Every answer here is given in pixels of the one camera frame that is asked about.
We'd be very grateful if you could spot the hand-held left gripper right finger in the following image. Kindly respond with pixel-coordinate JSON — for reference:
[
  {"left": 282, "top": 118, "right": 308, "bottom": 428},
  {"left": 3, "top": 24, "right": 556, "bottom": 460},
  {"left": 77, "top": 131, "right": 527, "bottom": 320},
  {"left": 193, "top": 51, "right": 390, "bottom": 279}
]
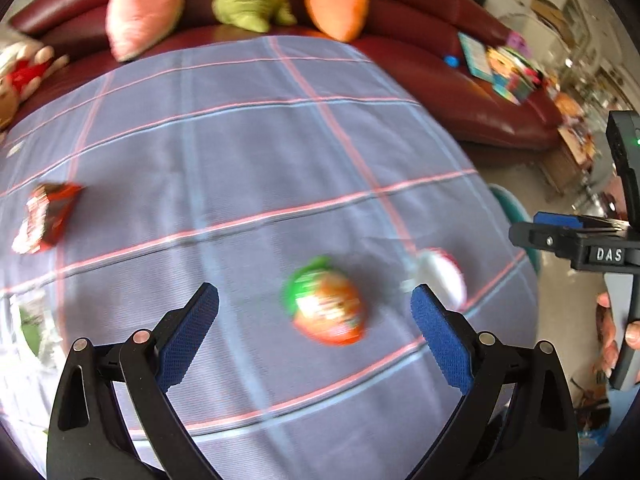
[{"left": 410, "top": 282, "right": 581, "bottom": 480}]

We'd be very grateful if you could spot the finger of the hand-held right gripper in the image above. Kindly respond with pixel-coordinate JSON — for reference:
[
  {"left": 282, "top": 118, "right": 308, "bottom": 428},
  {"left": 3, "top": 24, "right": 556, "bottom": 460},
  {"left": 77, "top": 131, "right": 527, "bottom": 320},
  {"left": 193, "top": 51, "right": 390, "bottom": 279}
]
[
  {"left": 532, "top": 211, "right": 630, "bottom": 235},
  {"left": 509, "top": 222, "right": 581, "bottom": 261}
]

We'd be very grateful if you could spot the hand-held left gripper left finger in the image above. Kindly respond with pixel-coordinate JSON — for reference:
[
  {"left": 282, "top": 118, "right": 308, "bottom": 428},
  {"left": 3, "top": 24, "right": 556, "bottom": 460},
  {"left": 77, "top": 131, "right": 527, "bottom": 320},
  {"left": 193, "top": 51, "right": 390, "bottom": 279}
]
[{"left": 46, "top": 282, "right": 221, "bottom": 480}]

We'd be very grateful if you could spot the teal trash bin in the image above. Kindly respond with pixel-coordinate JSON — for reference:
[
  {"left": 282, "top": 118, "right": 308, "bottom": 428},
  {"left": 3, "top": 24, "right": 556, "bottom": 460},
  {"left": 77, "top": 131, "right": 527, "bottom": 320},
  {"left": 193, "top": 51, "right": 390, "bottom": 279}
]
[{"left": 487, "top": 184, "right": 542, "bottom": 276}]

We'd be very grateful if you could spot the green and orange snack packet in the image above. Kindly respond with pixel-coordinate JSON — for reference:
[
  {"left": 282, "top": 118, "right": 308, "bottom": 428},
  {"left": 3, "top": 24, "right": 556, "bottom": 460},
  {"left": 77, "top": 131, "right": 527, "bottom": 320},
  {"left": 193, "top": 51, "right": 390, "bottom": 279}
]
[{"left": 281, "top": 255, "right": 372, "bottom": 346}]

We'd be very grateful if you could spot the person's right hand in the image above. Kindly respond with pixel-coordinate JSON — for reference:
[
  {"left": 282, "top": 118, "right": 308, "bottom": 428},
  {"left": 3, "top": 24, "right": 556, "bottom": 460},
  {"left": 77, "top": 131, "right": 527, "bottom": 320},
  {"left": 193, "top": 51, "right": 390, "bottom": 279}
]
[{"left": 596, "top": 292, "right": 640, "bottom": 376}]

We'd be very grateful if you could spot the white and red crumpled cup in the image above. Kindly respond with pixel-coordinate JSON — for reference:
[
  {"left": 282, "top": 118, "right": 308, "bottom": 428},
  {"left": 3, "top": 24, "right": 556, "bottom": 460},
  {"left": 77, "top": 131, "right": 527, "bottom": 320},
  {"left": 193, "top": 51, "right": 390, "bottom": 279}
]
[{"left": 402, "top": 247, "right": 468, "bottom": 311}]

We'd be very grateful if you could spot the stack of colourful books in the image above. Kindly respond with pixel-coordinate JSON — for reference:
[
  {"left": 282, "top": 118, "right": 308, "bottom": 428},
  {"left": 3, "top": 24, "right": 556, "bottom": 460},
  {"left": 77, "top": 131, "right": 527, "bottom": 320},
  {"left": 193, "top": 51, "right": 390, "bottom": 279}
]
[{"left": 485, "top": 32, "right": 548, "bottom": 106}]

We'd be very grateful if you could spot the white plastic bag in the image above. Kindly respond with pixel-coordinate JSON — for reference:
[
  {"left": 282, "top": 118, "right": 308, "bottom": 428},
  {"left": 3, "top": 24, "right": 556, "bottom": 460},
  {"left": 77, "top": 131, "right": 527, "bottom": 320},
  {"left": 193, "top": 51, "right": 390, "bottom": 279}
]
[{"left": 7, "top": 295, "right": 66, "bottom": 368}]

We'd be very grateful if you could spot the plaid purple tablecloth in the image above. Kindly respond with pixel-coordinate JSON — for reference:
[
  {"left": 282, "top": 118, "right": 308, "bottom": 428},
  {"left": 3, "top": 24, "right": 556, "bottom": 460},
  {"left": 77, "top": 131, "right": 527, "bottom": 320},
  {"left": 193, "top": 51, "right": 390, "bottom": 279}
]
[{"left": 0, "top": 35, "right": 541, "bottom": 480}]

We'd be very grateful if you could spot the teal book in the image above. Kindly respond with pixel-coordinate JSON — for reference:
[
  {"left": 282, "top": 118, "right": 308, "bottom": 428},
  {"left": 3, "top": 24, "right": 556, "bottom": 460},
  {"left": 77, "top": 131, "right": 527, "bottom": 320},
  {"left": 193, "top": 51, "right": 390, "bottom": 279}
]
[{"left": 457, "top": 32, "right": 493, "bottom": 80}]

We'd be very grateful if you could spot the dark red leather sofa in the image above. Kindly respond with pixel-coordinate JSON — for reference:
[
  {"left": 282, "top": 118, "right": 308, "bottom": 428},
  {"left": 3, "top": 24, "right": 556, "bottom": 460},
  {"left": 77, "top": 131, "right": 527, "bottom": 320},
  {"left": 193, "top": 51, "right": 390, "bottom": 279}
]
[{"left": 7, "top": 0, "right": 563, "bottom": 151}]

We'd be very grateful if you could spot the red snack packet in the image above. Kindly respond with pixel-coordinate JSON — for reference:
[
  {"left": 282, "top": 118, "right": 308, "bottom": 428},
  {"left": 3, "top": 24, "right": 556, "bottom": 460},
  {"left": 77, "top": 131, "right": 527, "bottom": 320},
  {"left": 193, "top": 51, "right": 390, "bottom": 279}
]
[{"left": 11, "top": 182, "right": 83, "bottom": 255}]

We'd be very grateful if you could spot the cardboard box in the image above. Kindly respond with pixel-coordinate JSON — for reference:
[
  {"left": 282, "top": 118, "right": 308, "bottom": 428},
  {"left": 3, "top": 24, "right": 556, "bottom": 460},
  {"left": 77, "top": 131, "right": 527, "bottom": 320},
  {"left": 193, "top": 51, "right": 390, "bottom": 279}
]
[{"left": 530, "top": 0, "right": 566, "bottom": 23}]

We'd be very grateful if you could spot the red and white plush toy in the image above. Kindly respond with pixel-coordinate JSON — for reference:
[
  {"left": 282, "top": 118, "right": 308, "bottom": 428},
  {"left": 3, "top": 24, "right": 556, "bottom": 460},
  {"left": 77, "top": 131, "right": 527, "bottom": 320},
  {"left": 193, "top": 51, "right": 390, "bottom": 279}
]
[{"left": 0, "top": 25, "right": 68, "bottom": 131}]

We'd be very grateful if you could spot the orange carrot plush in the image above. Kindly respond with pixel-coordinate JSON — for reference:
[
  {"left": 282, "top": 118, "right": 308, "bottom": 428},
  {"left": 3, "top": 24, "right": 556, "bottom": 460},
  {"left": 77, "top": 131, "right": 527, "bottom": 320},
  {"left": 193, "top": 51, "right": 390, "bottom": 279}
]
[{"left": 302, "top": 0, "right": 371, "bottom": 43}]

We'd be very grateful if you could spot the pink carrot plush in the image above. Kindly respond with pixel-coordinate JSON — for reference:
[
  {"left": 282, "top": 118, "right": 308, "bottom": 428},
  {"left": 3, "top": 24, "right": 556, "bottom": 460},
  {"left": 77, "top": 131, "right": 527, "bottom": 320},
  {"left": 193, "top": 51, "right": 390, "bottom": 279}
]
[{"left": 106, "top": 0, "right": 187, "bottom": 63}]

